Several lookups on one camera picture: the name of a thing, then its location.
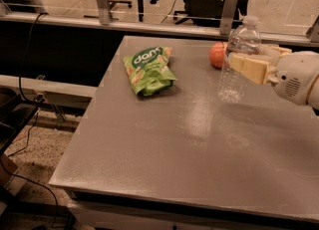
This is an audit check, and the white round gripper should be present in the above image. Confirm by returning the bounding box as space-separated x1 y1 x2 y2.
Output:
228 44 319 106

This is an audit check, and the clear plastic water bottle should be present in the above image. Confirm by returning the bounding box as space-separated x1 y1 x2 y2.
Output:
217 16 261 104

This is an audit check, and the red apple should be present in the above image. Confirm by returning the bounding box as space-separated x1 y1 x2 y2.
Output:
209 42 227 69

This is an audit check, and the black office chair right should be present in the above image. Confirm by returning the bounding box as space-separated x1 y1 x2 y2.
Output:
168 0 258 29

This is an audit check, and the green chip bag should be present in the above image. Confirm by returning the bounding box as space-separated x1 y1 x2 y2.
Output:
123 46 176 97

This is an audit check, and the black side cart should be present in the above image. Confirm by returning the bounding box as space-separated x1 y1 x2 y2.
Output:
0 88 38 155

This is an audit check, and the far right metal post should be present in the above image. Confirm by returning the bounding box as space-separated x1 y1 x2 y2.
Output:
306 15 319 43

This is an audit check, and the right metal barrier post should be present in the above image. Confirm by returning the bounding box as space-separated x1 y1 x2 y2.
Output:
219 0 238 36

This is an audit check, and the metal barrier post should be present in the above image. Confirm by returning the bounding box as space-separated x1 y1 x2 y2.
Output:
219 0 238 36
96 0 114 25

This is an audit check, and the left metal barrier post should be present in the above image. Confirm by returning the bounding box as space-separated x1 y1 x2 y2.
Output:
96 0 114 25

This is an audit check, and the black power cable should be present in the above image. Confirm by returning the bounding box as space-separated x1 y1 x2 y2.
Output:
0 12 60 230

